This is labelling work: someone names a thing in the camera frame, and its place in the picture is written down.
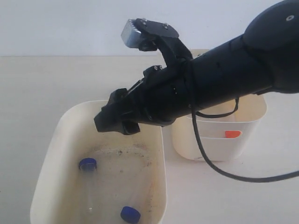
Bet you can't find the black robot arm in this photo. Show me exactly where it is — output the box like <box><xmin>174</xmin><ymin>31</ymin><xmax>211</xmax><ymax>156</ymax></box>
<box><xmin>94</xmin><ymin>0</ymin><xmax>299</xmax><ymax>135</ymax></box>

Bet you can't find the blue-capped tube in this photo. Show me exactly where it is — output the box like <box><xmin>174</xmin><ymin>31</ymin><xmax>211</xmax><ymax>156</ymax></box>
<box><xmin>120</xmin><ymin>167</ymin><xmax>152</xmax><ymax>224</ymax></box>
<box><xmin>78</xmin><ymin>157</ymin><xmax>97</xmax><ymax>215</ymax></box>

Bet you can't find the large cream plastic bin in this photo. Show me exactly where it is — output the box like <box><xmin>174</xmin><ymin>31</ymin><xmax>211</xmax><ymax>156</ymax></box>
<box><xmin>30</xmin><ymin>100</ymin><xmax>167</xmax><ymax>224</ymax></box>

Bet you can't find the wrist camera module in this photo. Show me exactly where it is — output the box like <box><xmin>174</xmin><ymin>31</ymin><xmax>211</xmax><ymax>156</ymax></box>
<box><xmin>121</xmin><ymin>18</ymin><xmax>179</xmax><ymax>49</ymax></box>

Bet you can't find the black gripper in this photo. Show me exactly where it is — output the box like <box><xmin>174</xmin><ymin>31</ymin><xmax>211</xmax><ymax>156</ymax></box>
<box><xmin>93</xmin><ymin>37</ymin><xmax>193</xmax><ymax>135</ymax></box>

